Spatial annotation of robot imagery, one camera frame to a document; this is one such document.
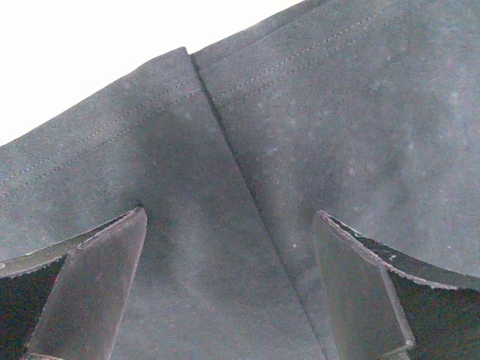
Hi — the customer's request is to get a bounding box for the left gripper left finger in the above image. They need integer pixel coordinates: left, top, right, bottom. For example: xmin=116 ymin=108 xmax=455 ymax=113
xmin=1 ymin=206 xmax=148 ymax=359

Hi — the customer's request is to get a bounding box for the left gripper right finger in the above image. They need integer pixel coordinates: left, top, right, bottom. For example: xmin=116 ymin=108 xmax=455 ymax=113
xmin=313 ymin=211 xmax=479 ymax=359

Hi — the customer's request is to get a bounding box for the black t shirt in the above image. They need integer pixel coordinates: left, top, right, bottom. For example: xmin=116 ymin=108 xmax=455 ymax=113
xmin=1 ymin=1 xmax=479 ymax=359

